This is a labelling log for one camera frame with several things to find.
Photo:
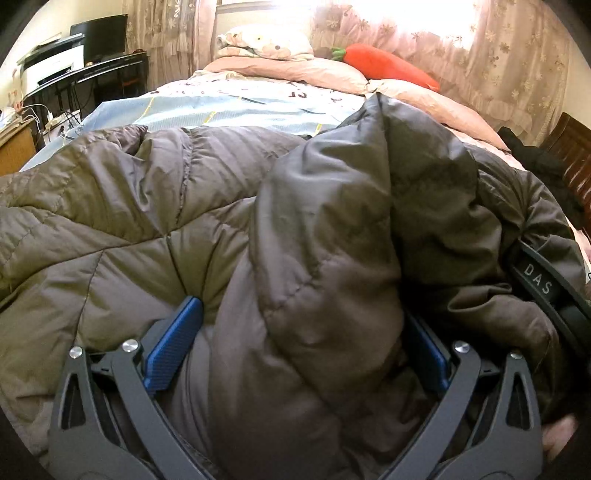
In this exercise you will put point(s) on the orange carrot plush toy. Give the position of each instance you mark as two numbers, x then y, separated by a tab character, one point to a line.
376	64

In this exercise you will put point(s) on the floral white pillow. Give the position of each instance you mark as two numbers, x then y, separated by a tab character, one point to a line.
264	41

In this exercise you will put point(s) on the wooden bedside cabinet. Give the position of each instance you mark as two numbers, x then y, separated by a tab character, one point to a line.
19	142

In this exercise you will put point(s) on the blue and pink quilt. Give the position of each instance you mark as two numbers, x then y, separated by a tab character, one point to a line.
230	99

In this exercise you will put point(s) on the person's hand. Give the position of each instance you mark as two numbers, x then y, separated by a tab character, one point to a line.
557	435

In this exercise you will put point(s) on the long pink pillow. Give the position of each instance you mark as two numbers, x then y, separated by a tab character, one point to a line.
340	77

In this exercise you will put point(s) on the floral lace curtain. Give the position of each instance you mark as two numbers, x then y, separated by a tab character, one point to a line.
506	60

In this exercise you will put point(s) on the dark wooden headboard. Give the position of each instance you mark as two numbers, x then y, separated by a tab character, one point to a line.
569	141

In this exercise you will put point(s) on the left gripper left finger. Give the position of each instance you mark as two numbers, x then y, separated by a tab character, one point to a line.
166	344

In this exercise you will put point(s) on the black desk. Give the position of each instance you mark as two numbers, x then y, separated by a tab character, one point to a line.
85	89

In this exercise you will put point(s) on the white printer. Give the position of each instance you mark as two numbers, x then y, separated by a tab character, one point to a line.
51	60

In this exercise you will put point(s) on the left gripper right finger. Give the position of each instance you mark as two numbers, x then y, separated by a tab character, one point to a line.
430	363

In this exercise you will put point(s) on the black monitor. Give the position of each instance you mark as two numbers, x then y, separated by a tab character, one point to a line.
104	37

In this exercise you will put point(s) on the black garment by headboard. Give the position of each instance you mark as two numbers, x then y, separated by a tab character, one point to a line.
550	170

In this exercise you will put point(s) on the dark brown puffer jacket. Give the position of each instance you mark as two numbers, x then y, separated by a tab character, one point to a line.
309	256

